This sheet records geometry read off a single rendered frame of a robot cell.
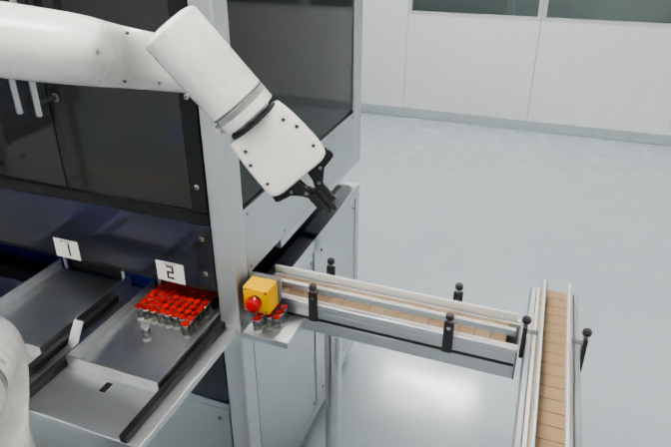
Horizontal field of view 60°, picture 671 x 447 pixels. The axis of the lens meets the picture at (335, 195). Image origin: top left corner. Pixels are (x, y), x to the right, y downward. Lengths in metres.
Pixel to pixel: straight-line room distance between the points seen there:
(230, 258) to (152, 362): 0.31
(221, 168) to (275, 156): 0.56
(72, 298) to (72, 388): 0.37
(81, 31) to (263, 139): 0.25
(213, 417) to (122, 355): 0.41
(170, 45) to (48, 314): 1.16
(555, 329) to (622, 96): 4.44
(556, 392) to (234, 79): 0.98
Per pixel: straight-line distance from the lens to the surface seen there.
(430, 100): 5.98
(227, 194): 1.37
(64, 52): 0.77
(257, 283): 1.48
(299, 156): 0.79
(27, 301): 1.87
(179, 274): 1.57
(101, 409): 1.45
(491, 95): 5.88
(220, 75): 0.76
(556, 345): 1.53
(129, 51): 0.85
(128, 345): 1.60
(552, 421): 1.34
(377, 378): 2.72
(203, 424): 1.91
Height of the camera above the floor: 1.86
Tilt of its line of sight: 26 degrees down
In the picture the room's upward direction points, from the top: straight up
